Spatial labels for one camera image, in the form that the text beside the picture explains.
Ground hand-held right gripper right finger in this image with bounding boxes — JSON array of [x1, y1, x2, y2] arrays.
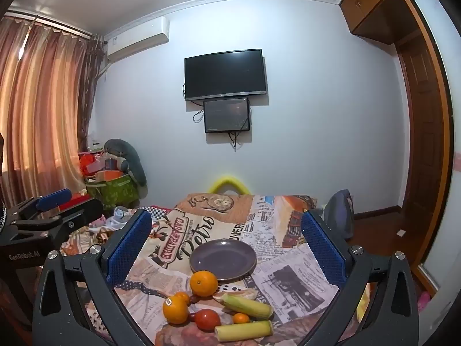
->
[[299, 209, 420, 346]]

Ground heap of clothes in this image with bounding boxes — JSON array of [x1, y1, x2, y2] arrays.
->
[[88, 205, 175, 232]]

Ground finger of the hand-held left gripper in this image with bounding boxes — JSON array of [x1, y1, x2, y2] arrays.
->
[[7, 188, 73, 221], [16, 198, 104, 239]]

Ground wooden overhead cabinet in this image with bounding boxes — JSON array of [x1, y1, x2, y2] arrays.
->
[[339, 0, 423, 46]]

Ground wall television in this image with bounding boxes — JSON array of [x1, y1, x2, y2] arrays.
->
[[184, 48, 268, 102]]

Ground grey round plate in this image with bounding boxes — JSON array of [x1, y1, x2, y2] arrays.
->
[[190, 238, 257, 284]]

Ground red gift boxes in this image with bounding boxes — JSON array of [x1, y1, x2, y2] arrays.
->
[[78, 152, 124, 183]]

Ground red box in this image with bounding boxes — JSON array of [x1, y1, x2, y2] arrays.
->
[[58, 194, 91, 210]]

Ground corn cob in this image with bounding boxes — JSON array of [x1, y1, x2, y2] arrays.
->
[[220, 293, 273, 320], [215, 320, 273, 342]]

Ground small black monitor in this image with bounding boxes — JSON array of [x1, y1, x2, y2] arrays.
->
[[203, 97, 251, 134]]

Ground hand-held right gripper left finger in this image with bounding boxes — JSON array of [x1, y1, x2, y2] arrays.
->
[[32, 208, 159, 346]]

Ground red tomato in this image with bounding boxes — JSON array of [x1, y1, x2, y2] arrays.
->
[[195, 309, 221, 331]]

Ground white air conditioner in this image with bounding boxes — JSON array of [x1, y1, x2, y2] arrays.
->
[[104, 16, 170, 64]]

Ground black monitor cables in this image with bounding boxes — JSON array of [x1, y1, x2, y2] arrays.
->
[[192, 108, 253, 153]]

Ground large orange with sticker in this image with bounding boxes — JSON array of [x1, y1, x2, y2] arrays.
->
[[163, 294, 190, 324]]

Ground pink orange curtain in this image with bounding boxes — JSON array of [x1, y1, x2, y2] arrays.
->
[[0, 15, 106, 208]]

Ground peeled pomelo piece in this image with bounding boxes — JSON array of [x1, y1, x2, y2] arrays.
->
[[212, 288, 258, 301]]

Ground yellow foam ring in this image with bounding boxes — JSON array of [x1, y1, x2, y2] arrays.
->
[[209, 175, 251, 195]]

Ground printed blanket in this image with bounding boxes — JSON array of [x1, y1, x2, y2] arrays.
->
[[59, 193, 371, 346]]

